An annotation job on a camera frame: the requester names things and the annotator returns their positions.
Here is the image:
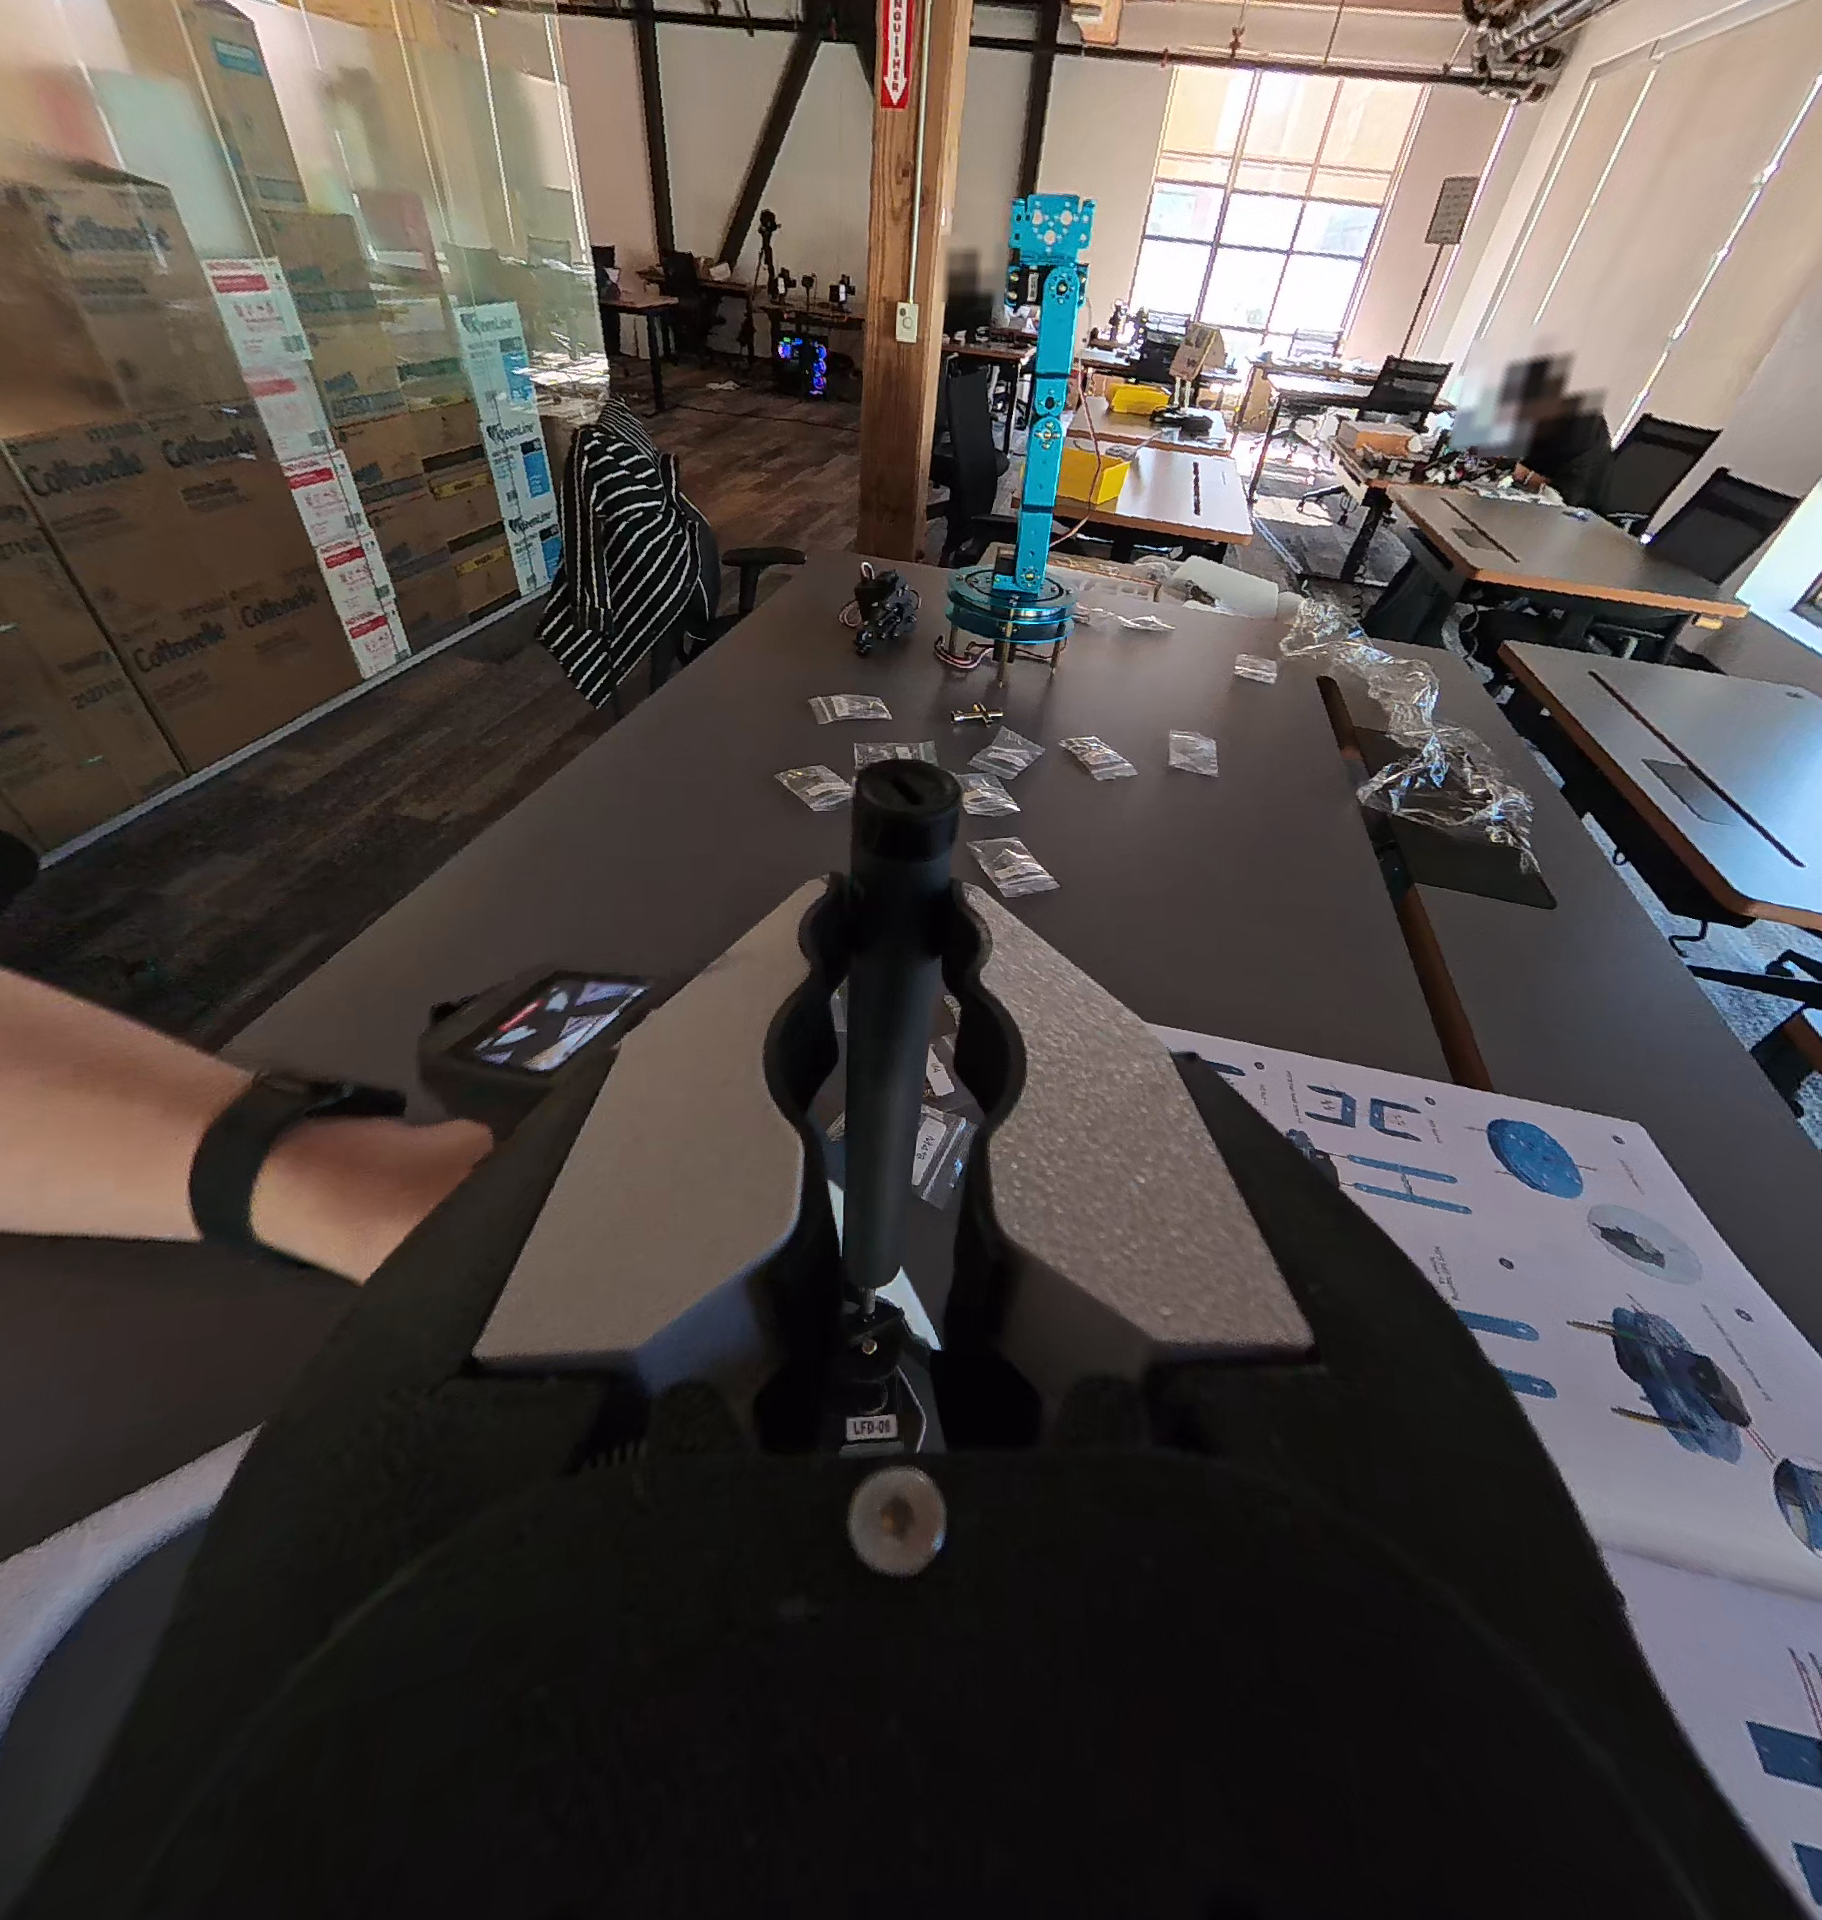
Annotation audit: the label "dark grey desk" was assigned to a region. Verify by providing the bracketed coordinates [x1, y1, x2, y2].
[0, 553, 1499, 1920]

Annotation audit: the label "small black claw assembly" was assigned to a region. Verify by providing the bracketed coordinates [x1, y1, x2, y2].
[848, 568, 926, 660]

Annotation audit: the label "black-and-white striped jacket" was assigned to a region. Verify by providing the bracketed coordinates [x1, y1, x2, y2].
[535, 396, 719, 709]

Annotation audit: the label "person's left forearm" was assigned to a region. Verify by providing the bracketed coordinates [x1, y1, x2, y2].
[0, 951, 275, 1247]

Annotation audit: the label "black screwdriver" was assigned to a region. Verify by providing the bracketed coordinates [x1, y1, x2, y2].
[843, 761, 959, 1317]

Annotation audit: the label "dark wood-edged desk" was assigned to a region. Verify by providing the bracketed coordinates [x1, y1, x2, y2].
[1496, 637, 1822, 944]
[1053, 396, 1254, 548]
[1315, 637, 1822, 1164]
[1382, 482, 1747, 620]

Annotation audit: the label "stack of cardboard boxes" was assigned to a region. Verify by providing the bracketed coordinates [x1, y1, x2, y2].
[0, 0, 605, 849]

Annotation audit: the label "white packing material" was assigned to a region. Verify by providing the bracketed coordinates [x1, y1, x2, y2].
[1166, 558, 1284, 618]

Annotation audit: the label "white foam packing frame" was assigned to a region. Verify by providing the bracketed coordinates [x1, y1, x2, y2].
[0, 1432, 260, 1863]

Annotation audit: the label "scattered small screw bags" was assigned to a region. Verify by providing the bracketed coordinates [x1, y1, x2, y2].
[774, 651, 1284, 1208]

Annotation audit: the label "black wristwatch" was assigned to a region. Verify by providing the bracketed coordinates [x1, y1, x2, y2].
[189, 1068, 406, 1278]

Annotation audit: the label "assembly instruction booklet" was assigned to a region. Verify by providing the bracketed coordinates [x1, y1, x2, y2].
[1151, 1025, 1822, 1920]

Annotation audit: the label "person's left hand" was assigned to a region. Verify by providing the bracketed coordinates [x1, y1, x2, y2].
[256, 1112, 494, 1285]

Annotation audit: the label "metal ceiling pipes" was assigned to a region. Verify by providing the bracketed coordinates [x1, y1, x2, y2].
[1465, 0, 1572, 99]

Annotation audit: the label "crumpled clear plastic wrap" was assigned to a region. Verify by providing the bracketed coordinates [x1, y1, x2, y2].
[1277, 591, 1538, 875]

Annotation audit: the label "wooden support post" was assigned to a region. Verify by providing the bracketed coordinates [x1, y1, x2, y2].
[854, 0, 974, 564]

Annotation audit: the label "multi-pane window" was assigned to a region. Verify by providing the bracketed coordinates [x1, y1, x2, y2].
[1127, 66, 1430, 362]

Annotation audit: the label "small black servo motor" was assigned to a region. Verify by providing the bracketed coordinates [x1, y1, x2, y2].
[821, 1290, 943, 1455]

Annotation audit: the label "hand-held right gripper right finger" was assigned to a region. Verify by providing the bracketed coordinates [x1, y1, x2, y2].
[939, 883, 1318, 1453]

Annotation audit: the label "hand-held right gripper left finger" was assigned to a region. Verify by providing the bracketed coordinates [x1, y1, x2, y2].
[472, 876, 858, 1453]

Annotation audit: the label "white sign on stand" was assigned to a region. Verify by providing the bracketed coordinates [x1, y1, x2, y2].
[1390, 178, 1484, 362]

